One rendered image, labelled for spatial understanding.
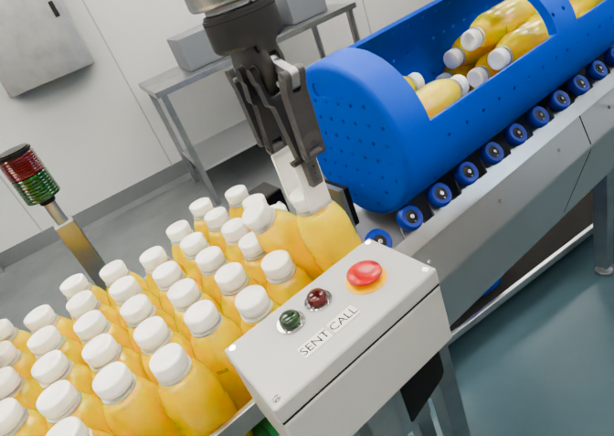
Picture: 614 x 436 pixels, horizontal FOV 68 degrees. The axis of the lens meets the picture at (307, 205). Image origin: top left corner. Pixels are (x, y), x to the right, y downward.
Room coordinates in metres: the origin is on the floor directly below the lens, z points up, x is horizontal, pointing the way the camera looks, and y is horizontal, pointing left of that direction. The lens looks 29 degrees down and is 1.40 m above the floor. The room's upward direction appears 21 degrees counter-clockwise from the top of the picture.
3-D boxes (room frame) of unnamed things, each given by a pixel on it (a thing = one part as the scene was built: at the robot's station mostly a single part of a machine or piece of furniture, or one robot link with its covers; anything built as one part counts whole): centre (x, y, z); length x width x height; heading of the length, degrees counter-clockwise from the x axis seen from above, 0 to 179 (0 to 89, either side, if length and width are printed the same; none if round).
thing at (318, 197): (0.47, -0.02, 1.17); 0.03 x 0.01 x 0.07; 115
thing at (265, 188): (0.85, 0.08, 0.95); 0.10 x 0.07 x 0.10; 25
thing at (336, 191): (0.69, -0.05, 0.99); 0.10 x 0.02 x 0.12; 25
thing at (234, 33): (0.49, -0.01, 1.32); 0.08 x 0.07 x 0.09; 25
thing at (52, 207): (0.85, 0.46, 1.18); 0.06 x 0.06 x 0.16
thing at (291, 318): (0.34, 0.06, 1.11); 0.02 x 0.02 x 0.01
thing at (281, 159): (0.51, 0.00, 1.17); 0.03 x 0.01 x 0.07; 115
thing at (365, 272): (0.36, -0.03, 1.11); 0.04 x 0.04 x 0.01
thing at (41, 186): (0.85, 0.46, 1.18); 0.06 x 0.06 x 0.05
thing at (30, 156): (0.85, 0.46, 1.23); 0.06 x 0.06 x 0.04
